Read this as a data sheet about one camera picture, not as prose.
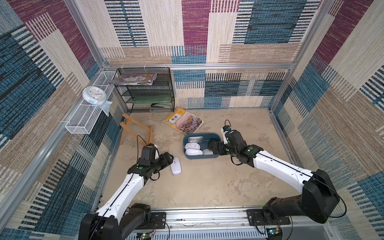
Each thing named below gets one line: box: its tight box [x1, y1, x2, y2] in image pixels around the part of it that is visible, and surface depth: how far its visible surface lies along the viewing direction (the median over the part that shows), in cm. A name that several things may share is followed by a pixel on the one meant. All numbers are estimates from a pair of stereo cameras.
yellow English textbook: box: [162, 106, 204, 136], surface depth 114 cm
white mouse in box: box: [185, 142, 201, 150], surface depth 99 cm
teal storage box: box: [183, 133, 221, 160], surface depth 99 cm
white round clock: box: [82, 86, 113, 111], surface depth 76 cm
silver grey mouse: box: [187, 136, 205, 144], surface depth 103 cm
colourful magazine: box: [108, 73, 157, 86], surface depth 83 cm
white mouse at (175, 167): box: [170, 156, 182, 175], surface depth 92 cm
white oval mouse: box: [185, 148, 203, 156], surface depth 96 cm
